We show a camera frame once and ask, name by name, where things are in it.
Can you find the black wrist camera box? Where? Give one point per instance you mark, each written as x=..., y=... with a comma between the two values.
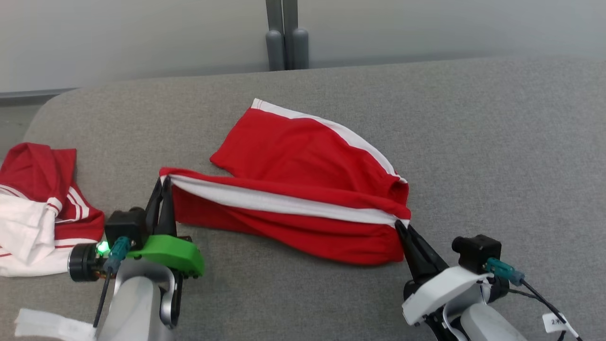
x=124, y=227
x=478, y=251

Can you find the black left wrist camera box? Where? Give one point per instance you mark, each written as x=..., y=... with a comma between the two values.
x=124, y=227

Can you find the grey metal partition frame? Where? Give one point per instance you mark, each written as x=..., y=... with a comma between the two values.
x=286, y=42

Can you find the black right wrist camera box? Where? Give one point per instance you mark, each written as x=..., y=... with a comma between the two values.
x=478, y=251

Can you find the red jersey with white sleeves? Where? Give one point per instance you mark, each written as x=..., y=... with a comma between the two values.
x=33, y=175

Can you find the red shorts with white stripe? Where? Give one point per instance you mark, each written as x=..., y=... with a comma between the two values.
x=293, y=156

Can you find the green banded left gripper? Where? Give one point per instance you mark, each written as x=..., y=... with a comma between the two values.
x=170, y=253

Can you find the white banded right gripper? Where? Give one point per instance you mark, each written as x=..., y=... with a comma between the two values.
x=440, y=289

